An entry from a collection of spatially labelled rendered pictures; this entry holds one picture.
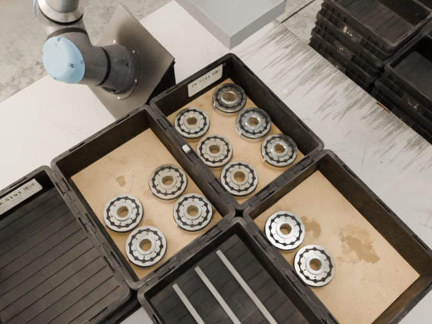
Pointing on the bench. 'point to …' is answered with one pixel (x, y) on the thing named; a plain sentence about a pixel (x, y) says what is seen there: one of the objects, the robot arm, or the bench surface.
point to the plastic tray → (233, 17)
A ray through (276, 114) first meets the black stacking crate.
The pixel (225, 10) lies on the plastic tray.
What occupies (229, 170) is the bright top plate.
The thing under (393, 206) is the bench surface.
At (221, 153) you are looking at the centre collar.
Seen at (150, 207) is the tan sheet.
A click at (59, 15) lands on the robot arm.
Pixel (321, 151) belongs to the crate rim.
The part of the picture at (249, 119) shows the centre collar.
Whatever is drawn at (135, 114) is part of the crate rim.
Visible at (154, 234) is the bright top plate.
